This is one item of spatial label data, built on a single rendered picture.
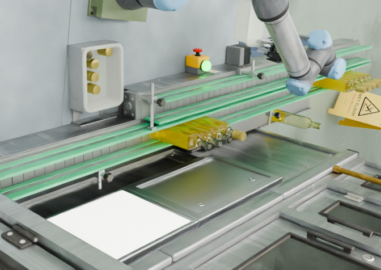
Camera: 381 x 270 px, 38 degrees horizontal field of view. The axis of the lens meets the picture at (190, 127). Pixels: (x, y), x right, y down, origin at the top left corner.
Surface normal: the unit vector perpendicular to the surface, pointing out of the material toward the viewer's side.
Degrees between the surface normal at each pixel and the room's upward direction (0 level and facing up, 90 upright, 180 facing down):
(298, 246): 90
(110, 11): 2
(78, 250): 90
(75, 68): 90
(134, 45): 0
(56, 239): 90
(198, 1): 0
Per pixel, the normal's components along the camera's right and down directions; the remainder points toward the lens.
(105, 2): 0.73, 0.25
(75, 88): -0.66, 0.22
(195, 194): 0.04, -0.95
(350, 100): -0.39, -0.28
